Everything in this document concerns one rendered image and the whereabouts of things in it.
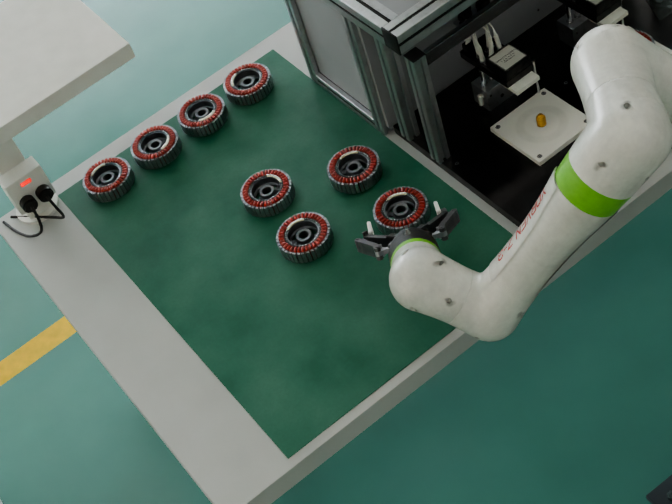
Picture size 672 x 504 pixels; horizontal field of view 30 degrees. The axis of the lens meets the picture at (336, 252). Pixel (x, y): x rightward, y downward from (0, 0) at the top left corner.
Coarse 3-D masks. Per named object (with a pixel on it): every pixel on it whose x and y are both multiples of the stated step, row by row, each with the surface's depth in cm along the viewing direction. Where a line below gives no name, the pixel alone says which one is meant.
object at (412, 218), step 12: (396, 192) 248; (408, 192) 247; (420, 192) 247; (384, 204) 247; (396, 204) 248; (408, 204) 248; (420, 204) 244; (384, 216) 244; (396, 216) 245; (408, 216) 243; (420, 216) 242; (384, 228) 243; (396, 228) 242
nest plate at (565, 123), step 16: (544, 96) 255; (512, 112) 254; (528, 112) 253; (544, 112) 252; (560, 112) 251; (576, 112) 250; (496, 128) 253; (512, 128) 252; (528, 128) 250; (544, 128) 249; (560, 128) 248; (576, 128) 247; (512, 144) 249; (528, 144) 248; (544, 144) 247; (560, 144) 246; (544, 160) 245
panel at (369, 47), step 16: (528, 0) 266; (544, 0) 269; (512, 16) 266; (528, 16) 269; (544, 16) 272; (432, 32) 254; (480, 32) 263; (496, 32) 266; (512, 32) 269; (368, 48) 246; (368, 64) 249; (432, 64) 259; (448, 64) 262; (464, 64) 265; (384, 80) 253; (432, 80) 262; (448, 80) 265; (384, 96) 256; (384, 112) 258
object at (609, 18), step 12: (564, 0) 256; (576, 0) 252; (588, 0) 250; (600, 0) 249; (612, 0) 250; (576, 12) 261; (588, 12) 251; (600, 12) 250; (612, 12) 252; (624, 12) 251; (600, 24) 251
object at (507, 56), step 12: (504, 48) 247; (516, 48) 246; (468, 60) 252; (492, 60) 245; (504, 60) 244; (516, 60) 244; (528, 60) 244; (480, 72) 253; (492, 72) 247; (504, 72) 243; (516, 72) 244; (528, 72) 246; (504, 84) 245; (516, 84) 245; (528, 84) 245
